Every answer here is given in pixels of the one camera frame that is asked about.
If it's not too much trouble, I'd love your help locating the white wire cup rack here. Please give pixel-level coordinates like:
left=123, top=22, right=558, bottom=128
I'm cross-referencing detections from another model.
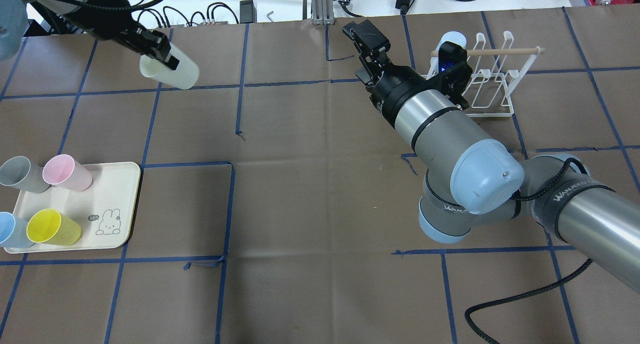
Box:
left=418, top=31, right=546, bottom=118

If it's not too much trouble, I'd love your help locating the yellow cup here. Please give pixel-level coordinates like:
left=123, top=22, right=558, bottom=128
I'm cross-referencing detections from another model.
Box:
left=26, top=208, right=82, bottom=246

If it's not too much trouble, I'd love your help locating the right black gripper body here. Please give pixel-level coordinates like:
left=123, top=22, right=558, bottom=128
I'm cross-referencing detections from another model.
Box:
left=370, top=64, right=435, bottom=127

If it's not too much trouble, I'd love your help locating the light blue cup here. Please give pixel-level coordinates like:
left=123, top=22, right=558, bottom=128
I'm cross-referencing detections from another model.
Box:
left=436, top=31, right=467, bottom=52

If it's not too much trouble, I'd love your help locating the cream white cup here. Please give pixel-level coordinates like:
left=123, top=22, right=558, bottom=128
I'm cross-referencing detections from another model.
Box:
left=139, top=43, right=201, bottom=89

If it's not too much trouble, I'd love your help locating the pink cup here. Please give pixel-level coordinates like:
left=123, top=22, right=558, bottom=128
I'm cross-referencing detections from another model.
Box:
left=42, top=154, right=93, bottom=192

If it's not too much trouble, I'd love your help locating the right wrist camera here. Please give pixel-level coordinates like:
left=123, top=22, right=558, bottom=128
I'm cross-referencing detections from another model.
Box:
left=435, top=41, right=473, bottom=110

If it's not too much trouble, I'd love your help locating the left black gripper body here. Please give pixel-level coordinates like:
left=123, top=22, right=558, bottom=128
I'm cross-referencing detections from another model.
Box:
left=65, top=5, right=151, bottom=50

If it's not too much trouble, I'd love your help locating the cream serving tray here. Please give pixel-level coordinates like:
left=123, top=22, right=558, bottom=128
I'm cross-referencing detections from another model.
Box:
left=5, top=162, right=141, bottom=254

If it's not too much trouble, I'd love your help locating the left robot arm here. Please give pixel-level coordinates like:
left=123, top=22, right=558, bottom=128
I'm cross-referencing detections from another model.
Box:
left=0, top=0, right=179, bottom=69

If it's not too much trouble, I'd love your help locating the aluminium frame post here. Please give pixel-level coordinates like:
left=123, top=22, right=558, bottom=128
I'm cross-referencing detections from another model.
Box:
left=311, top=0, right=335, bottom=25

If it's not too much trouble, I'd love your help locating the grey cup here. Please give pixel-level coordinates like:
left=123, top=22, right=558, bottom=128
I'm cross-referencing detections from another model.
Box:
left=0, top=156, right=51, bottom=193

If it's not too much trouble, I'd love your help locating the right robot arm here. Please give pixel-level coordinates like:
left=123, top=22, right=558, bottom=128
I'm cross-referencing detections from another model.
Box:
left=342, top=19, right=640, bottom=291

